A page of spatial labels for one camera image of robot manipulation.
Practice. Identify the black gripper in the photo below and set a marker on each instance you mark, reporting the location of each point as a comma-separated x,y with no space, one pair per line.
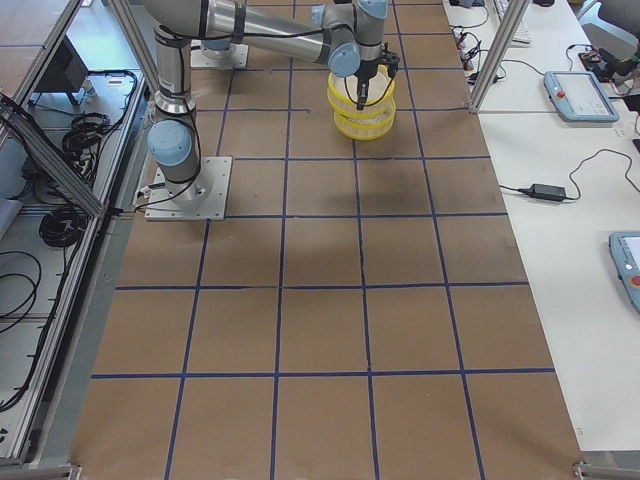
366,70

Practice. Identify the yellow steamer layer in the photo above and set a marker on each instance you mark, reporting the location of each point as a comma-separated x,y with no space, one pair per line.
342,94
366,129

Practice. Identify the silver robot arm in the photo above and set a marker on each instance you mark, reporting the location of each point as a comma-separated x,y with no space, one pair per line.
345,36

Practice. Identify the white keyboard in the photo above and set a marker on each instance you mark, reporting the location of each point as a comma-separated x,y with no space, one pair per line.
510,16

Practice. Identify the black power adapter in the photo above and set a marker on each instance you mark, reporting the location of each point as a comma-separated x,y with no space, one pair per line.
544,192

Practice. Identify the blue teach pendant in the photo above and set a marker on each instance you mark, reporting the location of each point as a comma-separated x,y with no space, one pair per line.
579,97
624,250

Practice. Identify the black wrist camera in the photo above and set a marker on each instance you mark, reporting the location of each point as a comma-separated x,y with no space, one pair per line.
391,61

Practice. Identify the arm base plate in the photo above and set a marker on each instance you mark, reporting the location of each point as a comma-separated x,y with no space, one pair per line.
204,58
205,199

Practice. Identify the aluminium frame post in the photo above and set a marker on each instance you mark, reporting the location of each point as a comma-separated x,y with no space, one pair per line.
488,71

